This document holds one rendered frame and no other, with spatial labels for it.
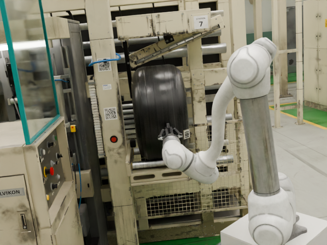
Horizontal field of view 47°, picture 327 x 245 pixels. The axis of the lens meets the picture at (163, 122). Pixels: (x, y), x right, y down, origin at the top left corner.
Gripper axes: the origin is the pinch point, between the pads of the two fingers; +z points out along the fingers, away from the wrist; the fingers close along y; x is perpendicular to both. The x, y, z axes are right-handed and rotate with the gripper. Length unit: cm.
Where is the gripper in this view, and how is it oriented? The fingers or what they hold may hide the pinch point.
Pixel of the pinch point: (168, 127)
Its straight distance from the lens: 204.1
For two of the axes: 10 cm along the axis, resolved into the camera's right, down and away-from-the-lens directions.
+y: -9.9, 1.0, -0.2
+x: 0.9, 9.3, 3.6
